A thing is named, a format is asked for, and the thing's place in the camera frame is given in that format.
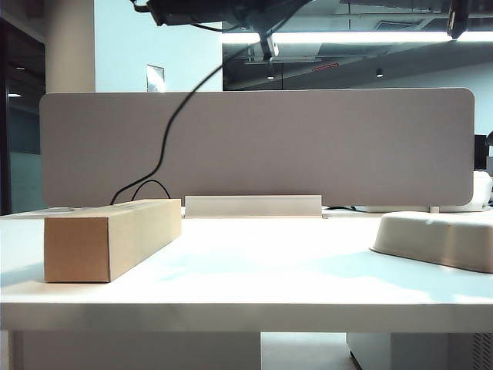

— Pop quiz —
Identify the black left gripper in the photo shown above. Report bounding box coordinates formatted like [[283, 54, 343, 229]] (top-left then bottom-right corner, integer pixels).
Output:
[[148, 0, 333, 37]]

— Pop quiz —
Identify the black charging cable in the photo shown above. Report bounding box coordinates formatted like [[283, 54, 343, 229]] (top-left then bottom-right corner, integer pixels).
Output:
[[110, 63, 225, 206]]

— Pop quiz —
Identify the ceiling air vent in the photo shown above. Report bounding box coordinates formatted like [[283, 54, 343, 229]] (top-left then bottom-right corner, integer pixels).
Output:
[[246, 53, 321, 65]]

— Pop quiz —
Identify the white ceiling light strip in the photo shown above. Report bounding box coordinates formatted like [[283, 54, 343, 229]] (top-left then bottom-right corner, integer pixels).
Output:
[[222, 31, 493, 44]]

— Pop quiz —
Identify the grey fabric desk divider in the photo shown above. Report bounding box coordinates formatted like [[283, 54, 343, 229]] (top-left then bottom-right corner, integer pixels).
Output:
[[39, 87, 475, 208]]

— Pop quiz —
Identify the cream building pillar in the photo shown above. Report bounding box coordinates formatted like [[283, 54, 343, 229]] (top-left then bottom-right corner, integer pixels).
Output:
[[44, 0, 96, 93]]

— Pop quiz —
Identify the black computer monitor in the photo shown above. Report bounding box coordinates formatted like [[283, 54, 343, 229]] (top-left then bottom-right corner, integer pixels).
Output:
[[474, 134, 488, 170]]

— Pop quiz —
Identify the beige pulp fibre tray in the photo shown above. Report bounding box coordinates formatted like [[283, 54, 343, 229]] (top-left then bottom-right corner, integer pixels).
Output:
[[369, 210, 493, 274]]

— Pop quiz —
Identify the long brown cardboard box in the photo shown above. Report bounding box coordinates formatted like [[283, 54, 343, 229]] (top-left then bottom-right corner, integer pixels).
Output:
[[44, 198, 183, 284]]

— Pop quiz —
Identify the white desk support panel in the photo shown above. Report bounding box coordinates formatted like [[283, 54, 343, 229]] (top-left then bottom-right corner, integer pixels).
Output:
[[7, 331, 262, 370]]

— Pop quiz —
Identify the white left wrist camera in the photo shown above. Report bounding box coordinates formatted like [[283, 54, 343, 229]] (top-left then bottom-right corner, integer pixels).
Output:
[[258, 32, 281, 59]]

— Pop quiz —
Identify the small wall poster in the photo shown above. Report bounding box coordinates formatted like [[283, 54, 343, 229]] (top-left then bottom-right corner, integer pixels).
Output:
[[146, 63, 166, 93]]

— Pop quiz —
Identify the beige cable port flap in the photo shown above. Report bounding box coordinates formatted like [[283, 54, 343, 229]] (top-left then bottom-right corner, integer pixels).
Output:
[[183, 194, 323, 220]]

